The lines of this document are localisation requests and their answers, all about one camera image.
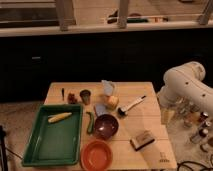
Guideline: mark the green cucumber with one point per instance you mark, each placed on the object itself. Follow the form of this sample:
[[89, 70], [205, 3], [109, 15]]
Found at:
[[91, 123]]

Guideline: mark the yellow corn cob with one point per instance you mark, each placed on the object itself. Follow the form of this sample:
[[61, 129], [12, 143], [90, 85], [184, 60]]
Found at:
[[58, 117]]

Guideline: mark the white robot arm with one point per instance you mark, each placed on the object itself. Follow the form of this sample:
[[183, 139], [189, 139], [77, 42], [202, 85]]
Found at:
[[185, 81]]

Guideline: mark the black marker pen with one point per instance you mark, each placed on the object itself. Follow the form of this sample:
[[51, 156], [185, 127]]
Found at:
[[62, 91]]

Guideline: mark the small metal cup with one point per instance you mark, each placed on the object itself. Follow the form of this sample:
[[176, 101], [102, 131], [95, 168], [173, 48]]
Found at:
[[85, 96]]

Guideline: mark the white handled dish brush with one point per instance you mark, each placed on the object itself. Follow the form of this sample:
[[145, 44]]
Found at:
[[122, 111]]

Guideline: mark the yellow apple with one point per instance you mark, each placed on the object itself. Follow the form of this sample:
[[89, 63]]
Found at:
[[112, 102]]

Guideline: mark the green plastic tray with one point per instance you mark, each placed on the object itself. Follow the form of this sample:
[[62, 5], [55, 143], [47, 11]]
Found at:
[[54, 144]]

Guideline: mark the blue grey sponge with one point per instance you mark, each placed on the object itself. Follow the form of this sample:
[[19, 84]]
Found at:
[[100, 109]]

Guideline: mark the dark purple bowl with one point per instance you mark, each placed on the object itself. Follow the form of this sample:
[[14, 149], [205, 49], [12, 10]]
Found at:
[[105, 126]]

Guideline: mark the orange plastic bowl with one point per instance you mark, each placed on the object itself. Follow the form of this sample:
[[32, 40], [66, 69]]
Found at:
[[96, 156]]

